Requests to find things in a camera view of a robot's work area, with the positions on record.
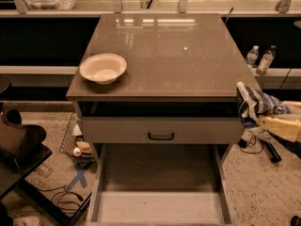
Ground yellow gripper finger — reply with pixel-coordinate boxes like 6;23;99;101
257;115;301;142
282;101;301;115

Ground grey drawer cabinet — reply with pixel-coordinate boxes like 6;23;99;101
65;12;265;226

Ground dark brown chair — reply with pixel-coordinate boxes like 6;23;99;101
0;77;54;200

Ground black stand leg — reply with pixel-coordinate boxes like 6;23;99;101
263;141;281;164

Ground white paper bowl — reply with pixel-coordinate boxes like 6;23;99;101
79;54;127;85

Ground black floor cables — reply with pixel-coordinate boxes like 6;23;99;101
37;186;87;215

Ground blue chip bag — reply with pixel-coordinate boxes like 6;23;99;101
237;82;293;142

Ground clear water bottle blue label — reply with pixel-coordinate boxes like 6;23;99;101
246;45;259;68

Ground wire mesh basket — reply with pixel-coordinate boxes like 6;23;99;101
59;113;94;163

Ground clear water bottle green label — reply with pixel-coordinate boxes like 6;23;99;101
256;45;277;75

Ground open middle drawer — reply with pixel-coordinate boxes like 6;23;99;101
87;144;234;226

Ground closed top drawer black handle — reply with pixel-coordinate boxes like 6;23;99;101
78;117;244;144

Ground blue tape cross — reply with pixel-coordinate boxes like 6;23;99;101
66;169;87;190

